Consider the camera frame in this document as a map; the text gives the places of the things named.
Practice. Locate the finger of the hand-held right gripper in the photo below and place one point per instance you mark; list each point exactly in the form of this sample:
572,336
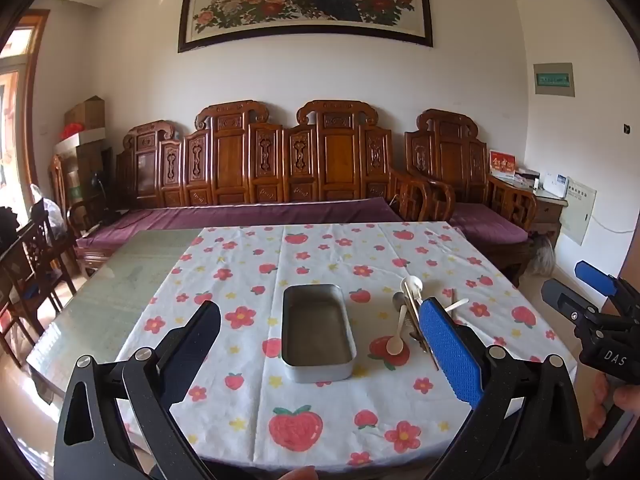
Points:
562,300
595,276

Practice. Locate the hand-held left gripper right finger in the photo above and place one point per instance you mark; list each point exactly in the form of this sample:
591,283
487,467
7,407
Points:
450,350

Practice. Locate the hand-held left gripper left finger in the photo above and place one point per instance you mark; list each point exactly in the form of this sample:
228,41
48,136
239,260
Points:
202,340

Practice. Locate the metal tray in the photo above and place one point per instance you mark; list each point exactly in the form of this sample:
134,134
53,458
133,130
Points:
315,330

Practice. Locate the person's right hand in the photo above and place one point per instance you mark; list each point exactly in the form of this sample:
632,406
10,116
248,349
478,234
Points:
595,405

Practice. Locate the person's left hand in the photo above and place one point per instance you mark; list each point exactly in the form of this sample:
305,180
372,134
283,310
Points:
295,474

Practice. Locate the grey furry bundle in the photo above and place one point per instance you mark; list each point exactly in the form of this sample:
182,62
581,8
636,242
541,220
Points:
542,257

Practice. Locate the wooden side table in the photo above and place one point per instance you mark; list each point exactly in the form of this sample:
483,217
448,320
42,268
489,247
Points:
547,212

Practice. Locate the white telephone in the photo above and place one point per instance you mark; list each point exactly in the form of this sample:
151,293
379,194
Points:
557,184

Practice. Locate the floral strawberry tablecloth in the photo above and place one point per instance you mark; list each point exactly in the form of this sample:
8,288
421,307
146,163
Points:
320,255

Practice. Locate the red desk calendar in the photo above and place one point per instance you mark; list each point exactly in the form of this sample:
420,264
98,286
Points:
501,164

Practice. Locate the dark wooden chair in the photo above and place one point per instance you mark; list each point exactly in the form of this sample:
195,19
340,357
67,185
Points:
42,260

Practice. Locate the carved wooden sofa bench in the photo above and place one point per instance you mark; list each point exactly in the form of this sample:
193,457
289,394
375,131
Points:
230,160

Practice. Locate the carved wooden armchair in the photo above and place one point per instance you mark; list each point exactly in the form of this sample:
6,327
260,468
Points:
450,155

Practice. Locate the white plastic bag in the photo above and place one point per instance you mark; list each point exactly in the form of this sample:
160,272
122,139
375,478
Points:
50,212

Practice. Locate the brown cardboard box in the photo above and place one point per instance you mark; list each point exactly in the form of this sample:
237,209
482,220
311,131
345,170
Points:
86,112

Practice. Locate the framed floral painting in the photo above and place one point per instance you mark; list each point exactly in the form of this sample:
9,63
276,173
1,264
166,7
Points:
300,0

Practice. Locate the white wall distribution box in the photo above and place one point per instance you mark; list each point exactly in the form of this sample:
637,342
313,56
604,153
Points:
578,212

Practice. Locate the grey wall panel green label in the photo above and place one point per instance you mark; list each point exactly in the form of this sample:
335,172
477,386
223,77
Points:
554,79

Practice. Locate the wooden door frame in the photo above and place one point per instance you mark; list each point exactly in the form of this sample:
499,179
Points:
39,100

